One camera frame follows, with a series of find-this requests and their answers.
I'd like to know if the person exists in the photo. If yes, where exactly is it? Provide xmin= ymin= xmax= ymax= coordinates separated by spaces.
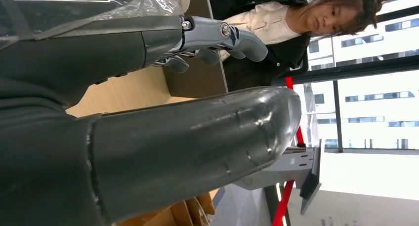
xmin=209 ymin=0 xmax=392 ymax=92

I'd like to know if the grey laptop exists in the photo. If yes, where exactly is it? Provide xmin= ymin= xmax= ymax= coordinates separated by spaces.
xmin=159 ymin=0 xmax=229 ymax=99

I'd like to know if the silver kiosk screen stand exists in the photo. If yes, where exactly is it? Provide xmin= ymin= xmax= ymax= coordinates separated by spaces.
xmin=234 ymin=139 xmax=323 ymax=215

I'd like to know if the white building outside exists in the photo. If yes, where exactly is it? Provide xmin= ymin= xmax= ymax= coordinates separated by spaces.
xmin=307 ymin=0 xmax=419 ymax=150

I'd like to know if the black window frame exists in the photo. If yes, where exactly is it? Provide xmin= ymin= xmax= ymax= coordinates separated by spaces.
xmin=273 ymin=5 xmax=419 ymax=153

